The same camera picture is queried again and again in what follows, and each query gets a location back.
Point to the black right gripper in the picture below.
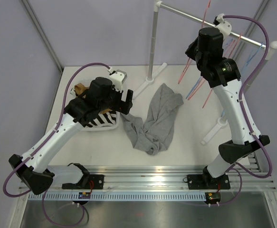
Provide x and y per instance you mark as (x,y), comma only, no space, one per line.
(189,52)

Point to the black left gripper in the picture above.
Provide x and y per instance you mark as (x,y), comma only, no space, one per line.
(122,106)

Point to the pink hanger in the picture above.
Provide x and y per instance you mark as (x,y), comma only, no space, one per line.
(229,52)
(190,60)

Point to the black white striped tank top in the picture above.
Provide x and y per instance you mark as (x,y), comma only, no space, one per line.
(103,120)

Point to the grey tank top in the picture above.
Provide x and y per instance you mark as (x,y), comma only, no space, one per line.
(156,133)

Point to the mustard brown tank top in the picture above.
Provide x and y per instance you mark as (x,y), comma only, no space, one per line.
(80,88)

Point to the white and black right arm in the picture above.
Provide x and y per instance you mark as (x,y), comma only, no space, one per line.
(224,78)

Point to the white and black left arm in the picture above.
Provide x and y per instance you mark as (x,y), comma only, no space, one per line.
(32,166)

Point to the white plastic basket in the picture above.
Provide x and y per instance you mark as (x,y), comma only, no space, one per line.
(87,83)

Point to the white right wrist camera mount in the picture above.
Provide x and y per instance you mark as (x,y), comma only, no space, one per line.
(222,25)

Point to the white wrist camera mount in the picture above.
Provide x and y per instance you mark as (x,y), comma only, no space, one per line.
(222,25)
(118,78)

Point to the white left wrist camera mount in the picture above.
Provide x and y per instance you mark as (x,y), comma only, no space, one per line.
(118,78)

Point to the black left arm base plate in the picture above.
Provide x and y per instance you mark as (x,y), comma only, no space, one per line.
(94,181)

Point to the white slotted cable duct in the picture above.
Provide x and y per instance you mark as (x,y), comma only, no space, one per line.
(120,196)

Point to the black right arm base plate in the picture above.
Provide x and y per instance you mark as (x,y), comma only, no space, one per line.
(201,182)

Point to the aluminium mounting rail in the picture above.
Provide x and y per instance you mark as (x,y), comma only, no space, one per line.
(170,178)

